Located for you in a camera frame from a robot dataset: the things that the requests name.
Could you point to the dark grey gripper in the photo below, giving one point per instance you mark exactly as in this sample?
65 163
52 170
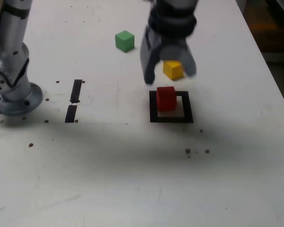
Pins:
163 39

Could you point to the yellow cube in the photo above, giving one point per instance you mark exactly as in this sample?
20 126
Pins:
171 71

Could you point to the red cube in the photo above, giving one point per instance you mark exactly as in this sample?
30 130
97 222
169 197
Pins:
165 99

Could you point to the green cube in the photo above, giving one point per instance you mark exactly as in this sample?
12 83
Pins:
124 41

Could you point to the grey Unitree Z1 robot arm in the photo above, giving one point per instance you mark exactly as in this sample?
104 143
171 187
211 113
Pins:
11 47

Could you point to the black tape square outline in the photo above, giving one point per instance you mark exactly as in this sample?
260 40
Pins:
153 106

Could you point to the black tape strip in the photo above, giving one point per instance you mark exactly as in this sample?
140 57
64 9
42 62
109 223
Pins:
75 89

